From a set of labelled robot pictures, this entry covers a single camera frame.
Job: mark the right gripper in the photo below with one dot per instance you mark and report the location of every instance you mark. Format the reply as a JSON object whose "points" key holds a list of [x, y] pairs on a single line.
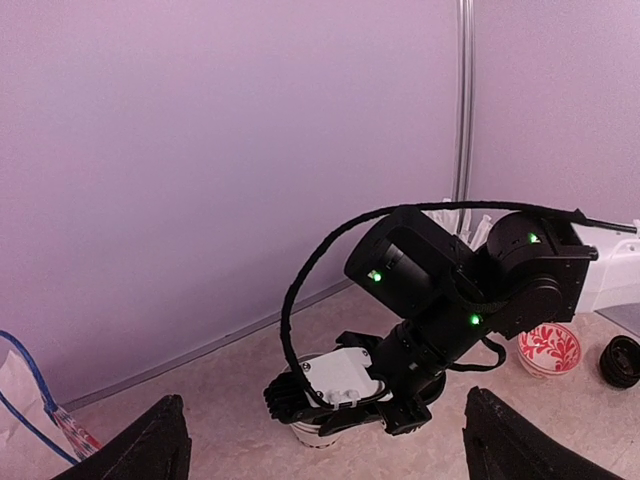
{"points": [[397, 416]]}

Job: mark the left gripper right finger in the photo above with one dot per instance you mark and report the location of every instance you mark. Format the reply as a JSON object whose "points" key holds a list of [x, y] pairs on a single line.
{"points": [[502, 444]]}

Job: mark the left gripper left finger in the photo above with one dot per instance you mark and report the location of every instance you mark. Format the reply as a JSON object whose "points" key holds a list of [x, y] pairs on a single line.
{"points": [[156, 446]]}

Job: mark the blue checkered paper bag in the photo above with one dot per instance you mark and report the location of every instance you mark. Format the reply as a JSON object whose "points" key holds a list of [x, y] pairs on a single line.
{"points": [[39, 438]]}

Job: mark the white paper coffee cup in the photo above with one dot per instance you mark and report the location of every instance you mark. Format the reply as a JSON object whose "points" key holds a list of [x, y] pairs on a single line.
{"points": [[431, 392]]}

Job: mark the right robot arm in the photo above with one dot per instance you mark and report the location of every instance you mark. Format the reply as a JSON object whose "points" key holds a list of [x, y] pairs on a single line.
{"points": [[448, 296]]}

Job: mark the stack of white paper cups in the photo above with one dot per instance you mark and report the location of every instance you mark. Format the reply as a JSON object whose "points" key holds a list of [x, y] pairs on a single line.
{"points": [[307, 431]]}

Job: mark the red floral bowl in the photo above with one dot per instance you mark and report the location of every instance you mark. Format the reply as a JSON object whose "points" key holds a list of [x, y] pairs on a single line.
{"points": [[549, 350]]}

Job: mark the stack of black lids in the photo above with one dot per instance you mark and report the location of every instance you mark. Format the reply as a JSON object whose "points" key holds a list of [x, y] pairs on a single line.
{"points": [[619, 362]]}

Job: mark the bundle of wrapped white straws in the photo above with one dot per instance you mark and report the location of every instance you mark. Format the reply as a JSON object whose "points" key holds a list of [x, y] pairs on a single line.
{"points": [[458, 223]]}

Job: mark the right aluminium corner post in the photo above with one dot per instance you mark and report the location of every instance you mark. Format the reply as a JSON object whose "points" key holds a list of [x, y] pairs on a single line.
{"points": [[466, 99]]}

